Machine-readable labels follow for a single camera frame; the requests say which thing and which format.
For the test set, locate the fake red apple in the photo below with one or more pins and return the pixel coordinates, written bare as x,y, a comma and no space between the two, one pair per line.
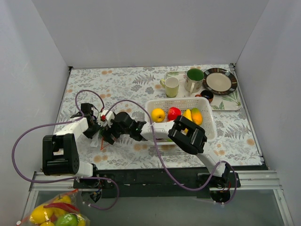
173,113

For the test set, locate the striped rim plate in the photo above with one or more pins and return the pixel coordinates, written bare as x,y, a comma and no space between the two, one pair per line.
220,81

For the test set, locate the aluminium front rail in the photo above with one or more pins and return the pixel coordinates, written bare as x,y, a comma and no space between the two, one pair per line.
249,180

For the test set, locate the white plastic basket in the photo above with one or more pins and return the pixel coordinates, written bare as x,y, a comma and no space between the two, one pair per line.
202,104

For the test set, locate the fake banana bunch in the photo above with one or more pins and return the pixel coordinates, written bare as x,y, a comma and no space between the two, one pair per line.
187,114

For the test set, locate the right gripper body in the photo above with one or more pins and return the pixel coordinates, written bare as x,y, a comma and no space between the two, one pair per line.
115,131

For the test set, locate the floral serving tray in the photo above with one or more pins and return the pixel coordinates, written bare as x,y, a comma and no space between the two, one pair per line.
231,102

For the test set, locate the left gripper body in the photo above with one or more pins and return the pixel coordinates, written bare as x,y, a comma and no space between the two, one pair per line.
93,126

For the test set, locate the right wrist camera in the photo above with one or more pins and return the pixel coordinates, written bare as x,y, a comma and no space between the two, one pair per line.
105,118

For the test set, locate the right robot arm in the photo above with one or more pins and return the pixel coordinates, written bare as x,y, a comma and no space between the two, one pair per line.
187,135

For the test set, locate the green inside floral mug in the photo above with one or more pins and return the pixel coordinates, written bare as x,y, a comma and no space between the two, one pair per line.
193,80

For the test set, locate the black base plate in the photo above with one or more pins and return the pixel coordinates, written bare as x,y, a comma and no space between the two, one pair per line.
156,183

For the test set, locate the cream mug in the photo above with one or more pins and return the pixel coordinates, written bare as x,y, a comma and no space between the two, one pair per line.
171,86

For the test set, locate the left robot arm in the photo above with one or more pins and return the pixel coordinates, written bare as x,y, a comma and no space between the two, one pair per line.
59,151

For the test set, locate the zip bag of fake fruit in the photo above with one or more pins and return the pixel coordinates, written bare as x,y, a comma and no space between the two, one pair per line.
98,141

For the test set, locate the fake mango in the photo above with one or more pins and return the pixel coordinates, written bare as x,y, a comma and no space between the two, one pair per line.
196,116

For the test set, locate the small brown cup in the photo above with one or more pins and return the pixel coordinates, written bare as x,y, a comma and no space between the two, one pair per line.
206,94

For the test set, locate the fake yellow lemon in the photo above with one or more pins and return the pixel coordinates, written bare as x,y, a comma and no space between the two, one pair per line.
158,115

